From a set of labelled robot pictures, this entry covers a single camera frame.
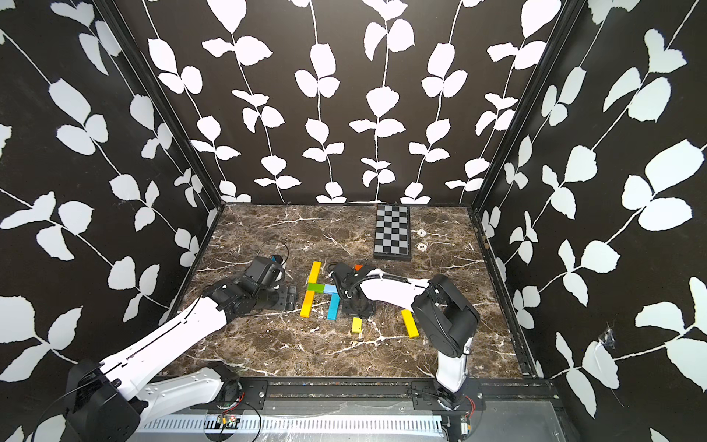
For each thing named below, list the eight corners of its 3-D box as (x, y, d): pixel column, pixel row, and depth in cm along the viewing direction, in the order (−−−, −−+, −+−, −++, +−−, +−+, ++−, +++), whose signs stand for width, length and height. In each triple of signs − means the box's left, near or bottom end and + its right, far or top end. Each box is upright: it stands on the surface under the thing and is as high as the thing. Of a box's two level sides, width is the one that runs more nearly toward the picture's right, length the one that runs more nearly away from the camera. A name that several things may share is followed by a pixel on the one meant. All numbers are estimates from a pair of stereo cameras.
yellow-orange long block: (301, 316, 90) (300, 314, 89) (306, 292, 96) (306, 290, 94) (310, 317, 90) (309, 315, 89) (315, 293, 96) (315, 291, 94)
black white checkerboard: (374, 260, 105) (374, 256, 102) (372, 209, 122) (373, 204, 120) (415, 261, 105) (417, 256, 102) (408, 210, 123) (409, 204, 120)
